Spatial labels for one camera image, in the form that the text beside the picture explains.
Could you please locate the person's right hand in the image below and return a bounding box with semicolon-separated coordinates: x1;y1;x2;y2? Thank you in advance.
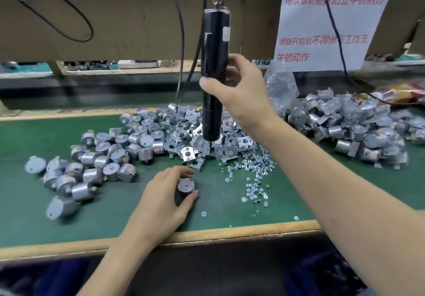
199;53;280;134

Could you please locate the person's left hand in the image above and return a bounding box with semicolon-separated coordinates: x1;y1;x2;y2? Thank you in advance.
126;166;199;247

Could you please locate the silver round motor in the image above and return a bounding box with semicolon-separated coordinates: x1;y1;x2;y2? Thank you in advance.
177;177;196;203

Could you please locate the black electric screwdriver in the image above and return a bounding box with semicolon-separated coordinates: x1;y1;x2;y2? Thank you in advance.
201;0;231;142

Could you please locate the pile of silver motors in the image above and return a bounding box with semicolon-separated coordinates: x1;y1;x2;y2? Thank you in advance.
24;130;167;222

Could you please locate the pile of metal brackets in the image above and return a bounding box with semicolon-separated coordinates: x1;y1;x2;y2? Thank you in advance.
120;102;276;172

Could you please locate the pile of assembled motors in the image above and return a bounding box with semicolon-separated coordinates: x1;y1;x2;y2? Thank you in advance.
289;88;425;168

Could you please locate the person's right forearm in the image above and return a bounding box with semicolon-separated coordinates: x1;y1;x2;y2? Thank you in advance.
252;110;425;296

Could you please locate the person's left forearm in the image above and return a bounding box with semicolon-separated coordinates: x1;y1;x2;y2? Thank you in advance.
78;233;163;296

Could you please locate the small clear plastic bag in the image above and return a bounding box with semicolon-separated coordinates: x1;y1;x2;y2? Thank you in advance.
266;60;300;116

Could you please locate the scatter of small silver screws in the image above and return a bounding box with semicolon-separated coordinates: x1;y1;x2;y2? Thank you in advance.
199;146;300;222

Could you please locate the white paper sign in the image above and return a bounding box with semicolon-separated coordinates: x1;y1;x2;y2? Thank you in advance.
274;0;397;73

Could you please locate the blue plastic bin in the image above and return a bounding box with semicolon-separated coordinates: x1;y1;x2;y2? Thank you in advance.
0;259;90;296

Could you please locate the brown back panel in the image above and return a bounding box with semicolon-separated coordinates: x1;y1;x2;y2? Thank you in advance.
0;0;425;64

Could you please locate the orange packet in plastic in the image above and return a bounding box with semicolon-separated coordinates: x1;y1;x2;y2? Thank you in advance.
375;83;425;105

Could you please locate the green bench mat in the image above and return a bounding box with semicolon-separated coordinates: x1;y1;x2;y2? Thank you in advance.
0;110;425;248

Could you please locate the dark blue crate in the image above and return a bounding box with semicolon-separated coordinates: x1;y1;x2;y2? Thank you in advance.
282;249;373;296

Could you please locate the black hanging cable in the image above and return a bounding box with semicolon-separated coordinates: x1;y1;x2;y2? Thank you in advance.
179;0;210;104
166;0;185;104

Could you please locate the black looped cable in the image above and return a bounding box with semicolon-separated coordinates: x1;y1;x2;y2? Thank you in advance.
7;0;95;43

